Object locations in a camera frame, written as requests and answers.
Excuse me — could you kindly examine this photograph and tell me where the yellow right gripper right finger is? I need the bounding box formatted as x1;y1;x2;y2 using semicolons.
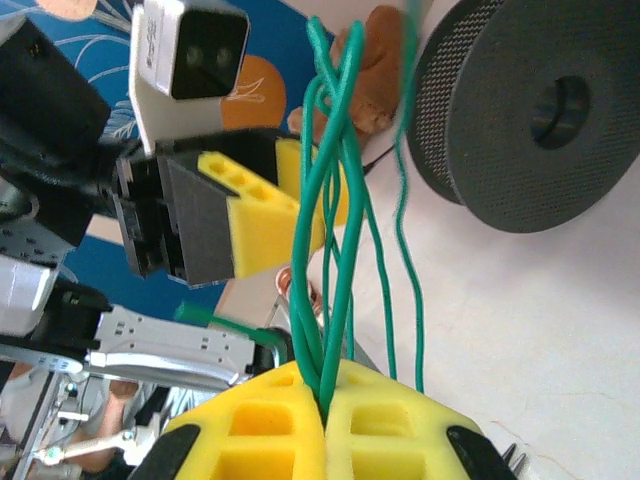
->
323;359;520;480

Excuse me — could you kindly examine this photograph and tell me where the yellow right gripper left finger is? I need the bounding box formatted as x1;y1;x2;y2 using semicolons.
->
130;360;327;480

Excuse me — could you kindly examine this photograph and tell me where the green cable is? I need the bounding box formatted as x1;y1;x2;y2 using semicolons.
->
174;0;426;416

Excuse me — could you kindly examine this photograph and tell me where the black spool with cardboard core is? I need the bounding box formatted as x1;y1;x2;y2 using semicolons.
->
407;0;640;235

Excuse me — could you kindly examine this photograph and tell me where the brown teddy bear plush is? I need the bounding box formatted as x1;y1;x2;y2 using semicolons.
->
287;4;417;147

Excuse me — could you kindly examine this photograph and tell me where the person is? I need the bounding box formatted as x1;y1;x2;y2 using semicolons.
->
0;364;171;479

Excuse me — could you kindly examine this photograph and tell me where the aluminium rail frame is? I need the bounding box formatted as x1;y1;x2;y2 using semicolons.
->
0;299;297;392

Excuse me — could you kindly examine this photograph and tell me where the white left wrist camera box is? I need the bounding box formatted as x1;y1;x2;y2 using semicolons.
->
128;0;250;154

